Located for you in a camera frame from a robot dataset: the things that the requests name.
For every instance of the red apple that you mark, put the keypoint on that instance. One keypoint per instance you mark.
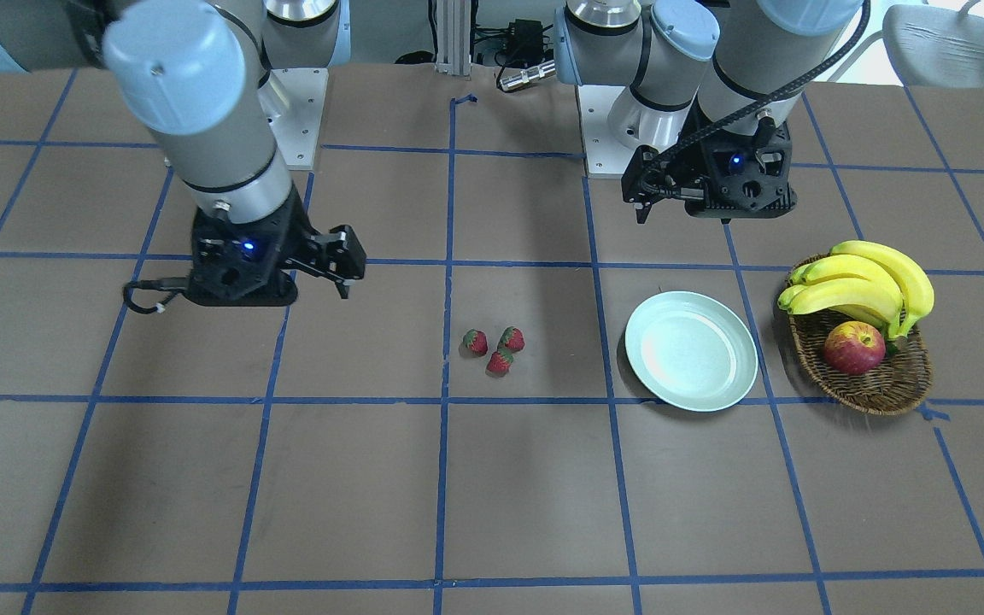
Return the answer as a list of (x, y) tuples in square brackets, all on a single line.
[(854, 348)]

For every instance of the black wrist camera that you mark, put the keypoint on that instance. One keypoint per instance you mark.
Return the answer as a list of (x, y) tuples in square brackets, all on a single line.
[(742, 177), (232, 266)]

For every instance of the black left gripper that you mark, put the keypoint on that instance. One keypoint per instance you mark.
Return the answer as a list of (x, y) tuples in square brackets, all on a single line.
[(685, 155)]

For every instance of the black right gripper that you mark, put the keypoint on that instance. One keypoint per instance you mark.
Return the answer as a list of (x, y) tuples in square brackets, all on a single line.
[(297, 232)]

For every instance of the grey chair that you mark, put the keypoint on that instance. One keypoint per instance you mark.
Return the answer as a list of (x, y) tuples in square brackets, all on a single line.
[(935, 47)]

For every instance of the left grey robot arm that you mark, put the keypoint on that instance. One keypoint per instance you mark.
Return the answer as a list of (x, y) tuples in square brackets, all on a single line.
[(706, 91)]

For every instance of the yellow banana bunch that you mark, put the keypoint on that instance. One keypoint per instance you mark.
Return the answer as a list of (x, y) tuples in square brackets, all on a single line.
[(867, 281)]

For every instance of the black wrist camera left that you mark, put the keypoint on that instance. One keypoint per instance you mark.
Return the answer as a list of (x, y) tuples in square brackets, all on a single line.
[(742, 177)]

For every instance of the brown wicker basket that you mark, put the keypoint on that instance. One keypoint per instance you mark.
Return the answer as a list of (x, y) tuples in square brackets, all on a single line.
[(899, 384)]

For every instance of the aluminium profile post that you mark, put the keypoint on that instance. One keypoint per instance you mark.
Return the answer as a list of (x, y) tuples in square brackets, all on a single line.
[(453, 34)]

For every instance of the light green plate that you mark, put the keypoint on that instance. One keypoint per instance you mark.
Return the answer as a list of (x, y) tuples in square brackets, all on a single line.
[(691, 351)]

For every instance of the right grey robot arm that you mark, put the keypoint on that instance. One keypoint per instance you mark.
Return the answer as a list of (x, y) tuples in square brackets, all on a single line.
[(202, 77)]

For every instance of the red strawberry moved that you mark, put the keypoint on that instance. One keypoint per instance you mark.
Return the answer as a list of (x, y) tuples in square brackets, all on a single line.
[(512, 339), (500, 362), (475, 342)]

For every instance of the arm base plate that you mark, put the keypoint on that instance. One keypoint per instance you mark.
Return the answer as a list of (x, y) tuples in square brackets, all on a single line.
[(614, 124), (293, 102)]

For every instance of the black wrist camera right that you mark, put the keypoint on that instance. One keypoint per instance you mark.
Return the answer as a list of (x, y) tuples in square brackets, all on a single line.
[(232, 266)]

